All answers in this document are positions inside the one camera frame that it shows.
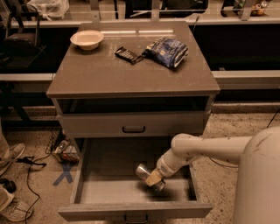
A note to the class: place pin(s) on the white sneaker upper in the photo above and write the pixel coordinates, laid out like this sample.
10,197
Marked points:
14,152

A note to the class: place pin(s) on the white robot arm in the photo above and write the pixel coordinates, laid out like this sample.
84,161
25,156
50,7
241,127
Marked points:
257,194

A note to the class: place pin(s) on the black snack bar packet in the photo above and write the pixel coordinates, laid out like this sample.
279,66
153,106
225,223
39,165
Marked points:
128,55

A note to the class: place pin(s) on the blue tape cross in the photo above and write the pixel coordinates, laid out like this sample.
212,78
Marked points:
66,174

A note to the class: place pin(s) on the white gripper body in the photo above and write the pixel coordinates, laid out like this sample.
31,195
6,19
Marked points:
162,169

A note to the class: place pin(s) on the blue chip bag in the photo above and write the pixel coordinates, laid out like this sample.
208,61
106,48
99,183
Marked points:
168,52

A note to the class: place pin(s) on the open grey bottom drawer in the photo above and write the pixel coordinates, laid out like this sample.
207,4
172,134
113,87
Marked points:
106,187

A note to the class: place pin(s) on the white plastic bag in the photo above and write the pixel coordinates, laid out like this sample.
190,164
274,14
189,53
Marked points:
50,9

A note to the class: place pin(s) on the white sneaker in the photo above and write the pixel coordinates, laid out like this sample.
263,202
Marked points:
17,211
14,152

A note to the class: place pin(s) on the closed grey middle drawer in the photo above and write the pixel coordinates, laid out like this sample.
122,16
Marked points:
133,124

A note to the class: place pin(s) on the wire basket with items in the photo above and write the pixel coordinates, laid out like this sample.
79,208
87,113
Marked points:
62,148

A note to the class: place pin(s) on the white bowl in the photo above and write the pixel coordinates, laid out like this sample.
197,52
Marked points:
87,40

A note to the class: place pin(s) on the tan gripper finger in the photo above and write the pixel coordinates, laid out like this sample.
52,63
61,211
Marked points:
153,178

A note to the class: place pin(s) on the grey drawer cabinet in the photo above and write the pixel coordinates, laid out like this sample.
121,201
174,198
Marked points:
98,82

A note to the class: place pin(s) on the black chair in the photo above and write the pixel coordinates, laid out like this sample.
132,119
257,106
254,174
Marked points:
21,47

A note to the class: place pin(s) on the white sneaker lower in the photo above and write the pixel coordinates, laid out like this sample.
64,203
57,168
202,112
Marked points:
17,211

